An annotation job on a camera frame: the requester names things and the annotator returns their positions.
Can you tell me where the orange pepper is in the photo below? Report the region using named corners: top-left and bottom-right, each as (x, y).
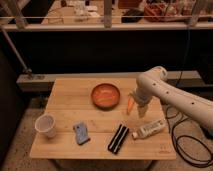
top-left (127, 96), bottom-right (135, 115)

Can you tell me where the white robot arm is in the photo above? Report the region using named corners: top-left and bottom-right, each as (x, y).
top-left (134, 66), bottom-right (213, 135)

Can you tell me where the orange ceramic bowl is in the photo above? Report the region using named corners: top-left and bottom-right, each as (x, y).
top-left (91, 83), bottom-right (120, 109)

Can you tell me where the clear plastic bottle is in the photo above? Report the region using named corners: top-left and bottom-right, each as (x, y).
top-left (132, 120), bottom-right (166, 140)

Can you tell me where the black striped case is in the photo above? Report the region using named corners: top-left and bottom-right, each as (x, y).
top-left (107, 124), bottom-right (129, 154)

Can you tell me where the wooden table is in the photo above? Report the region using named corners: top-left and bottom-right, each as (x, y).
top-left (30, 78), bottom-right (176, 160)

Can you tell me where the blue sponge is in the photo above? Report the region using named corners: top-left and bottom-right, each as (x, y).
top-left (73, 122), bottom-right (90, 145)

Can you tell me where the white paper cup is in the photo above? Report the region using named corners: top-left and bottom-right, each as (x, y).
top-left (35, 114), bottom-right (56, 138)

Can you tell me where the diagonal metal pole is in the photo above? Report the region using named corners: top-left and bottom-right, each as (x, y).
top-left (0, 26), bottom-right (32, 77)

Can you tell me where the metal railing shelf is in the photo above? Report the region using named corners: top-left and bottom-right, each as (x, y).
top-left (0, 0), bottom-right (213, 31)

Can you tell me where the black floor cable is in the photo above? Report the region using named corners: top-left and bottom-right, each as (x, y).
top-left (165, 105), bottom-right (213, 169)

